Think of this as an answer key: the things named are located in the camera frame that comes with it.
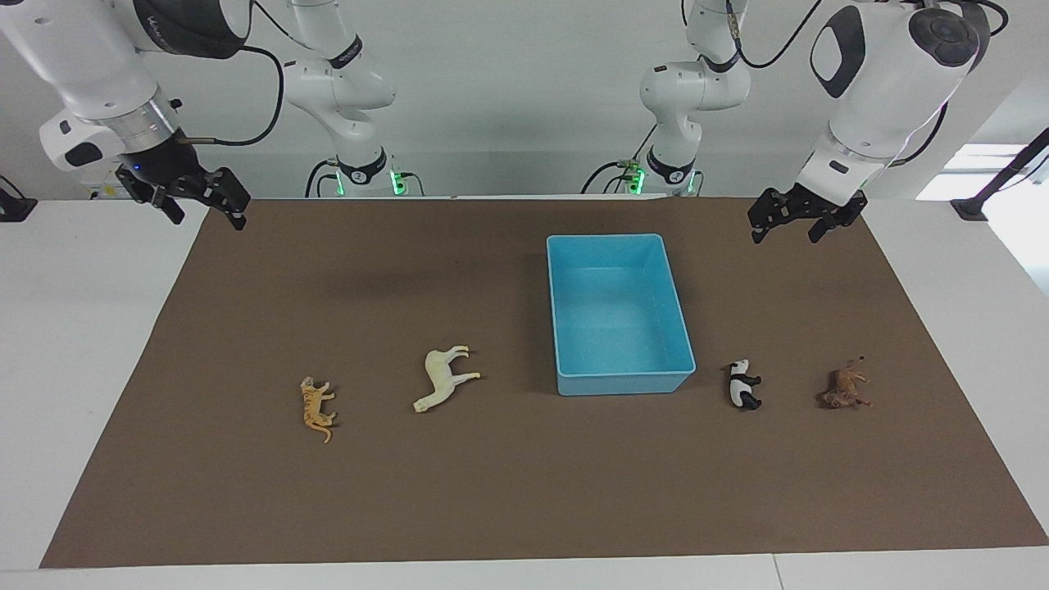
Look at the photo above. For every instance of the brown table mat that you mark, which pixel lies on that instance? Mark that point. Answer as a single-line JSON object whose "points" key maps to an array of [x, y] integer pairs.
{"points": [[508, 492]]}

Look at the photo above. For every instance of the black clamp stand with pole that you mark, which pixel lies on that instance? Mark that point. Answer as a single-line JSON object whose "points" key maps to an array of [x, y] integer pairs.
{"points": [[996, 184]]}

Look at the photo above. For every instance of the brown lion toy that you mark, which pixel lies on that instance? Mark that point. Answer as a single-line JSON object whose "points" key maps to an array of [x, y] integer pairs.
{"points": [[842, 387]]}

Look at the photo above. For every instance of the white control box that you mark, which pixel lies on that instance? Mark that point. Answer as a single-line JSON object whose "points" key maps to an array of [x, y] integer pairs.
{"points": [[102, 190]]}

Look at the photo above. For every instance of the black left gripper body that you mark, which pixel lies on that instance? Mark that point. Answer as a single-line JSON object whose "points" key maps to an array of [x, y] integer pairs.
{"points": [[815, 203]]}

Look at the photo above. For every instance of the black and white panda toy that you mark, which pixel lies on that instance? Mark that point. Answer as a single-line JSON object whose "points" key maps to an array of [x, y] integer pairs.
{"points": [[742, 385]]}

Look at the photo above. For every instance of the black clamp mount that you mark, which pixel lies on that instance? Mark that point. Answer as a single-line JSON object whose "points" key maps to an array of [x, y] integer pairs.
{"points": [[15, 205]]}

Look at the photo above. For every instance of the orange striped tiger toy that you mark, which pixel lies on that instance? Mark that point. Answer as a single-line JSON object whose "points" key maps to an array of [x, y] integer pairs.
{"points": [[315, 407]]}

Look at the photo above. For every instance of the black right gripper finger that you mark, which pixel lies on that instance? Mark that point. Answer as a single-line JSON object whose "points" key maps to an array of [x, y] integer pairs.
{"points": [[232, 201], [170, 206]]}

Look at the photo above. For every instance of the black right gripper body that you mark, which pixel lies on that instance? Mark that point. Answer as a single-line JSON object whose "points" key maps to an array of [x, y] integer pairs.
{"points": [[168, 168]]}

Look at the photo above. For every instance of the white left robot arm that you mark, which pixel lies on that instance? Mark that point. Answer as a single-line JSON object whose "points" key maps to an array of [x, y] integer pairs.
{"points": [[885, 74]]}

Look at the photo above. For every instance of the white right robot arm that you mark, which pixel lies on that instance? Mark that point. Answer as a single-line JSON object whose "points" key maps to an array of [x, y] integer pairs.
{"points": [[82, 57]]}

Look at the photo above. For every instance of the light blue storage box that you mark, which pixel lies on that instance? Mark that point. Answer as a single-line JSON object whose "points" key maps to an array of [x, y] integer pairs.
{"points": [[616, 328]]}

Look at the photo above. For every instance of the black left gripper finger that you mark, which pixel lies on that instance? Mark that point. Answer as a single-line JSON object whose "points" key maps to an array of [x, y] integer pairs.
{"points": [[825, 225], [762, 217]]}

